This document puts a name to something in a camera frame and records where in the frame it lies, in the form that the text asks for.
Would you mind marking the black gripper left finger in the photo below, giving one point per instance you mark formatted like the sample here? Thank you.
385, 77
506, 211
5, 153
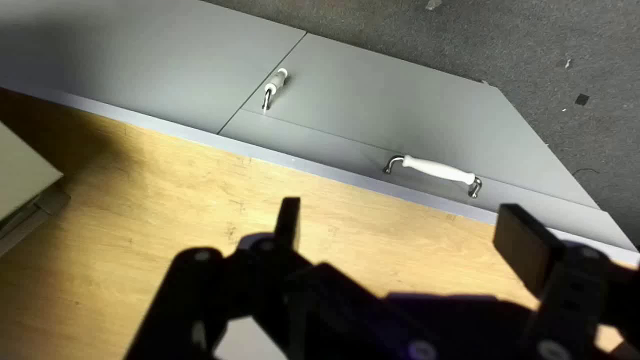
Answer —
289, 223

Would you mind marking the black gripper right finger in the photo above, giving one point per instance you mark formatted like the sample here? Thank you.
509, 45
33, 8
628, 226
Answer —
526, 242

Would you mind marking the gray desk cabinet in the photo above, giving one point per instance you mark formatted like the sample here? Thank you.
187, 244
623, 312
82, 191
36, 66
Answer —
167, 66

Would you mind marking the small black floor scrap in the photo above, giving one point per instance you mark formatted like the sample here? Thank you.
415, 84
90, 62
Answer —
583, 98

